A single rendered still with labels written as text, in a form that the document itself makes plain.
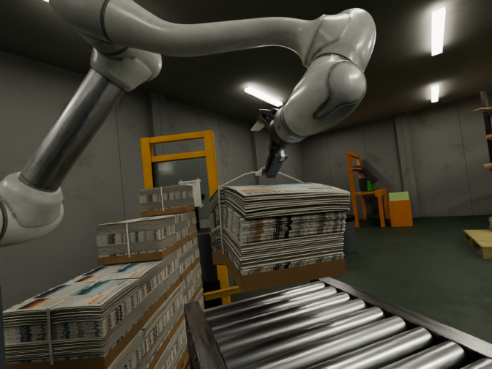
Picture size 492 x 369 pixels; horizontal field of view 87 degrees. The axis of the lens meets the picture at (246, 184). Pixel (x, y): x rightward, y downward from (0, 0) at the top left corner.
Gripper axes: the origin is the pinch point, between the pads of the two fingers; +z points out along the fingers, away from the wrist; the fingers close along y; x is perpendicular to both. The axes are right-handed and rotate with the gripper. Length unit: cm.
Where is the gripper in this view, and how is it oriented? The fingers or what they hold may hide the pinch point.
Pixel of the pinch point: (258, 149)
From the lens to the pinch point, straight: 81.3
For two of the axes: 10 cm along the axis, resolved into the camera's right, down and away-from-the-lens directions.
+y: 1.0, 9.9, -1.3
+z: -3.2, 1.5, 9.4
